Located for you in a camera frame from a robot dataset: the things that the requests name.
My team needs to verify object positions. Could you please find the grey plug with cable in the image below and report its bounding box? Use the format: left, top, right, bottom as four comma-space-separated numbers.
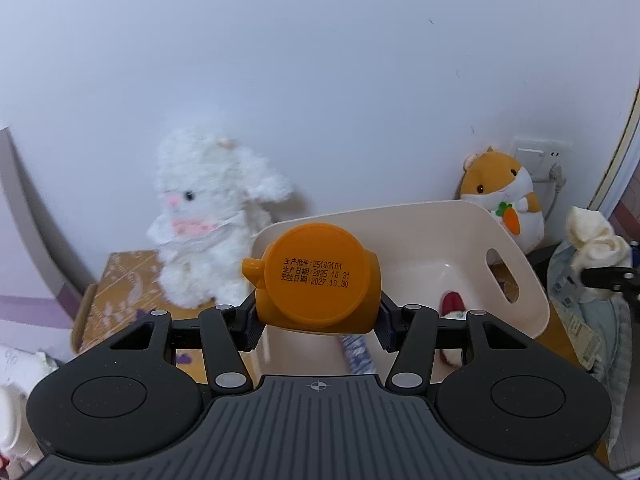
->
542, 162, 567, 223

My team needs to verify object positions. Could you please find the blue patterned pouch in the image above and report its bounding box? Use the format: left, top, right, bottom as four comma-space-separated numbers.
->
337, 335, 379, 376

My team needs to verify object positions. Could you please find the beige door frame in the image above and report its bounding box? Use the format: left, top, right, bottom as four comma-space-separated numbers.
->
586, 80, 640, 221

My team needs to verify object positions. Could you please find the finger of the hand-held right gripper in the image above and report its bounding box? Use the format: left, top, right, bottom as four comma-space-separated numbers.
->
580, 266, 640, 312

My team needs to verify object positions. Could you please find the cream crumpled cloth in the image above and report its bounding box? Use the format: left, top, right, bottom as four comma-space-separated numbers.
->
565, 206, 634, 272

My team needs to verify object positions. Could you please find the yellow patterned desktop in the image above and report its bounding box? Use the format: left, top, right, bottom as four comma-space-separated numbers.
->
70, 250, 612, 467

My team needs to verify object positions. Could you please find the white wall socket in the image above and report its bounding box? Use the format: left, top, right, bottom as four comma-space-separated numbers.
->
510, 135, 572, 186

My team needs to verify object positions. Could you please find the orange plastic bottle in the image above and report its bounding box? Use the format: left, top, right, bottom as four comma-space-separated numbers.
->
241, 222, 383, 334

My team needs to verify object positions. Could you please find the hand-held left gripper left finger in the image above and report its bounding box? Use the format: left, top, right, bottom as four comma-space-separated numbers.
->
107, 292, 267, 397

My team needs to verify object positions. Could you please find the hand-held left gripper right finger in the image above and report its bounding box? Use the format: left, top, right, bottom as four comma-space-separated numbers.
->
375, 294, 539, 402

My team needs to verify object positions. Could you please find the red and white soft toy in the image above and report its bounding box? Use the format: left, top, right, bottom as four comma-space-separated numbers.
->
439, 290, 475, 367

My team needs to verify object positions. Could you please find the orange and white plush hamster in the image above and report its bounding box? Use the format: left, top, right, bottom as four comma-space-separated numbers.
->
457, 146, 546, 254

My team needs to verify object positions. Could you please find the white plush rabbit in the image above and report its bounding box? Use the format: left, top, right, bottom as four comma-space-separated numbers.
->
146, 127, 294, 309

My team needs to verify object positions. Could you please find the cream plastic storage bin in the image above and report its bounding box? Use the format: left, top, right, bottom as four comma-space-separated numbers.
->
250, 199, 551, 377

